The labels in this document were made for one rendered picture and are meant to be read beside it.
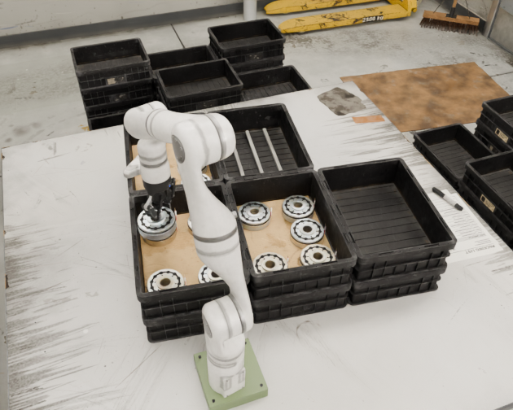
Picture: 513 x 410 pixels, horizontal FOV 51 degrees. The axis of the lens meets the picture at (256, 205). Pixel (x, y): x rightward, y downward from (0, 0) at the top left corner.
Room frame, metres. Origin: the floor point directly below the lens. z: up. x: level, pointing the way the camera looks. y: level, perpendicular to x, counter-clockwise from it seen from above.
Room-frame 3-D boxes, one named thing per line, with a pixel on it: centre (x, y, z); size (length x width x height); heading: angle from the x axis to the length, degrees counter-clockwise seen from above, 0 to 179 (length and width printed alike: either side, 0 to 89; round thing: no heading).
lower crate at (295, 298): (1.11, -0.09, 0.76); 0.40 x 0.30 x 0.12; 13
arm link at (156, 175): (1.06, 0.28, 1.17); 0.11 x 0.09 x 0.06; 66
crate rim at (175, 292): (1.04, 0.20, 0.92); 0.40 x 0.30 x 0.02; 13
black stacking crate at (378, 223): (1.18, -0.38, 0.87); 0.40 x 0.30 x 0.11; 13
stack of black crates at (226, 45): (3.00, 0.07, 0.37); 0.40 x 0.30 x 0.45; 110
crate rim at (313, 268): (1.11, -0.09, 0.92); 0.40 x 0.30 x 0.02; 13
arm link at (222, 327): (0.69, 0.07, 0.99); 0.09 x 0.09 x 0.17; 27
